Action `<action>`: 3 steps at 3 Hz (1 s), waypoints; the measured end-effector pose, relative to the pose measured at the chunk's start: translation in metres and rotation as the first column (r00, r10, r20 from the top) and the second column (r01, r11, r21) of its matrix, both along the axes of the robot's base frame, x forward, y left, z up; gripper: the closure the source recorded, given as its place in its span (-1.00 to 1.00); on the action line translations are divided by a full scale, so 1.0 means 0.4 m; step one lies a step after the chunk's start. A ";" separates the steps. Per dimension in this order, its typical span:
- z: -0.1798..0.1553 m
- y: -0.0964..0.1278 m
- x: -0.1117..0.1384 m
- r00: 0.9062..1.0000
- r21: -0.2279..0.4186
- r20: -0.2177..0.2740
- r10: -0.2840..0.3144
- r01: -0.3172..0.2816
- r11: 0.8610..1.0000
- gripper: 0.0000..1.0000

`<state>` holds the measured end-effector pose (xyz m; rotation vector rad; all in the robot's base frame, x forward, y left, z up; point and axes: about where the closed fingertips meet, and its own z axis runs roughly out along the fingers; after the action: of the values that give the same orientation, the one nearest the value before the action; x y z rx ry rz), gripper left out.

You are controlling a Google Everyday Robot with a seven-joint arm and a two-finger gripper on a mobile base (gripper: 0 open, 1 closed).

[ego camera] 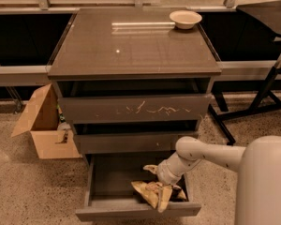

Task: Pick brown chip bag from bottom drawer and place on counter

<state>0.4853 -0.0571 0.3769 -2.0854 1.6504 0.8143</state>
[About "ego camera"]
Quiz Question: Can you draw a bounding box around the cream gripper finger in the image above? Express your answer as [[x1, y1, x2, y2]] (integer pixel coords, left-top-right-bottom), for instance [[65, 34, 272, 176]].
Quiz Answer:
[[157, 185, 172, 213], [143, 165, 157, 174]]

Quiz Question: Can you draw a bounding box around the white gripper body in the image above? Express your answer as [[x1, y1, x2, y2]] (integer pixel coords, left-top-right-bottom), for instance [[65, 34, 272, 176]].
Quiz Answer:
[[156, 153, 200, 185]]

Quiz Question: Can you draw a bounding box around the brown chip bag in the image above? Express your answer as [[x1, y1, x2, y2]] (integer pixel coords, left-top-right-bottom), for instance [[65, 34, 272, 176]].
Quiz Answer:
[[131, 181, 187, 210]]

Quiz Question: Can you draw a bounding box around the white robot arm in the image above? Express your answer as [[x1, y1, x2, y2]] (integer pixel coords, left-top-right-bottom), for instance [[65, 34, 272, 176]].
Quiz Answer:
[[144, 136, 281, 225]]

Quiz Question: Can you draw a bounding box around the grey middle drawer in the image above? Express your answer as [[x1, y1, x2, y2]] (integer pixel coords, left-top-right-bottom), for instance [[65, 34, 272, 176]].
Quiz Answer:
[[73, 131, 198, 154]]

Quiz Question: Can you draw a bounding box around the grey drawer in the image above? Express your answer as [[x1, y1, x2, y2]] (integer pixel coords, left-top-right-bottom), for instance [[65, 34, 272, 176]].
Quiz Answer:
[[73, 131, 198, 154], [58, 94, 211, 124], [76, 151, 201, 221]]

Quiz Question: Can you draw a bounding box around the grey bottom drawer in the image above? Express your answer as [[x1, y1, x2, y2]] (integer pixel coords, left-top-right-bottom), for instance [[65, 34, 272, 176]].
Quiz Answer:
[[76, 151, 201, 221]]

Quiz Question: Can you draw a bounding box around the grey top drawer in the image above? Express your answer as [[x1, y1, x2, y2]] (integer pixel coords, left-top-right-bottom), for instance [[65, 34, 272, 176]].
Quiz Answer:
[[58, 94, 211, 124]]

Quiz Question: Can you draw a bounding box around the grey drawer cabinet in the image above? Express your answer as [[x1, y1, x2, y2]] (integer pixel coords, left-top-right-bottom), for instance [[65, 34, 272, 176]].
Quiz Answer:
[[47, 7, 223, 167]]

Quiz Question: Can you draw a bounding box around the bottle in cardboard box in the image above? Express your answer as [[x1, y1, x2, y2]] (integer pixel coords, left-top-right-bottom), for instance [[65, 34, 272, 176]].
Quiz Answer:
[[57, 106, 70, 130]]

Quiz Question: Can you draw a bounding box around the open cardboard box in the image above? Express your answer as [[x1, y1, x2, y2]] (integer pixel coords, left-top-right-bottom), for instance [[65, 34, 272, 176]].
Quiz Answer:
[[11, 84, 81, 159]]

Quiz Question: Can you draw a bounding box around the white paper bowl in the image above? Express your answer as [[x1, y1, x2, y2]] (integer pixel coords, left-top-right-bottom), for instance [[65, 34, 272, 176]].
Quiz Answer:
[[170, 10, 202, 30]]

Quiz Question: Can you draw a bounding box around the metal rail right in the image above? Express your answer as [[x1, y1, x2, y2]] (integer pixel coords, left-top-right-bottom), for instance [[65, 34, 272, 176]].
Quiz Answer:
[[214, 60, 275, 82]]

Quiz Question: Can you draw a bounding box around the metal rail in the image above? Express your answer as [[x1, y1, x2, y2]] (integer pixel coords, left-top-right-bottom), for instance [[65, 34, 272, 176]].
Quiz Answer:
[[0, 66, 50, 87], [214, 60, 275, 82]]

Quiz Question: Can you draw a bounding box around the metal rail left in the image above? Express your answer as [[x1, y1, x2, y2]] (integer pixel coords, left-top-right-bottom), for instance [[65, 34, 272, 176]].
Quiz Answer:
[[0, 66, 50, 87]]

